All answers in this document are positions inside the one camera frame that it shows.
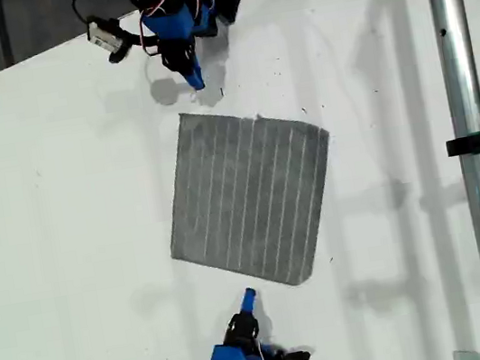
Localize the black camera cable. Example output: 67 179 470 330
70 0 137 24

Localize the black camera box white label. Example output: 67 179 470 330
84 9 134 69

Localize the short black camera stalk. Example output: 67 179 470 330
122 24 162 55

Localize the grey striped towel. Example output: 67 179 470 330
149 90 353 305

